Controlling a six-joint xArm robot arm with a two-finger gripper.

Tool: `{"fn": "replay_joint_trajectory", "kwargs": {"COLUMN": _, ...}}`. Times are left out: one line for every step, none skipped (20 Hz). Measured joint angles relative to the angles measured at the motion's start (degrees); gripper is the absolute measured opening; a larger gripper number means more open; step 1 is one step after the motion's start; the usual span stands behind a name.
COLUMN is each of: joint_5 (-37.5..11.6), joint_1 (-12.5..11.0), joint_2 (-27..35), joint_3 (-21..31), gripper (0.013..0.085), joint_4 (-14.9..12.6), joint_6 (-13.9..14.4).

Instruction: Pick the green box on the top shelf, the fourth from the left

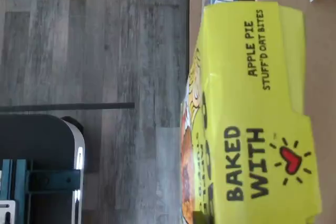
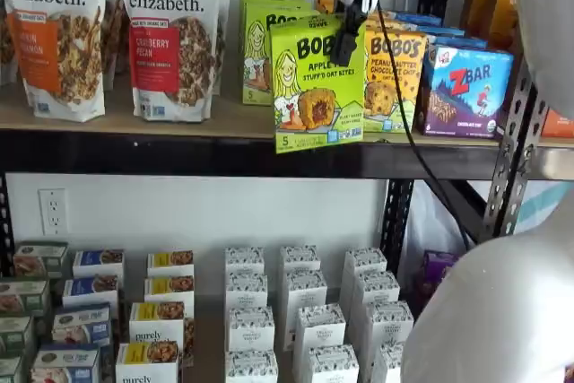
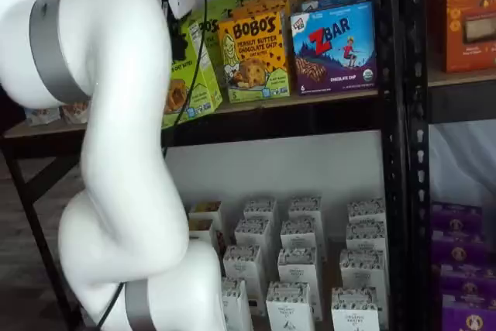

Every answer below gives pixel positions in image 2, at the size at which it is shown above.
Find black cable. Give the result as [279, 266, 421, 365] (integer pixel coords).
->
[375, 0, 473, 252]

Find orange snack box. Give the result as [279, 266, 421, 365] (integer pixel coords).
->
[540, 107, 574, 140]
[460, 0, 521, 50]

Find white patterned carton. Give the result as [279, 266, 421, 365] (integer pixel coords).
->
[351, 270, 401, 339]
[223, 246, 265, 277]
[224, 349, 280, 383]
[224, 271, 269, 311]
[293, 303, 347, 357]
[280, 244, 322, 274]
[281, 269, 328, 353]
[344, 247, 388, 308]
[370, 341, 404, 383]
[227, 306, 275, 353]
[360, 300, 414, 360]
[303, 344, 360, 383]

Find white plastic sheet teal stripes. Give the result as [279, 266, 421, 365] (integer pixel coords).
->
[401, 179, 564, 263]

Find black rack side beam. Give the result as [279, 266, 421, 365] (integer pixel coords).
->
[423, 178, 490, 243]

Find black rack shelf beam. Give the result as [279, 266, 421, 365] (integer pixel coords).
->
[0, 128, 574, 181]

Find white yellow granola box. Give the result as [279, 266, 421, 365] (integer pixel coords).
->
[143, 274, 196, 308]
[128, 300, 196, 366]
[115, 341, 181, 383]
[146, 250, 196, 279]

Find white wall outlet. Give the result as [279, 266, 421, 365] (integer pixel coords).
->
[38, 188, 69, 236]

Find blue purple ZBar box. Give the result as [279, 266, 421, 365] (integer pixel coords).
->
[392, 10, 444, 28]
[428, 34, 489, 50]
[415, 44, 516, 139]
[414, 25, 466, 39]

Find purple snack box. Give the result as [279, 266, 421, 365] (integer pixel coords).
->
[421, 250, 461, 283]

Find blue white oatmeal box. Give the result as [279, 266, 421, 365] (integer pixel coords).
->
[30, 346, 102, 383]
[72, 248, 126, 283]
[51, 303, 113, 348]
[61, 275, 120, 312]

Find yellow oat bites box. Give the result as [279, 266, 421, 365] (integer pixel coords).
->
[270, 13, 367, 155]

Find green white oatmeal box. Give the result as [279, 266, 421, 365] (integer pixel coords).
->
[0, 355, 24, 383]
[0, 315, 35, 355]
[0, 279, 51, 318]
[12, 240, 69, 279]

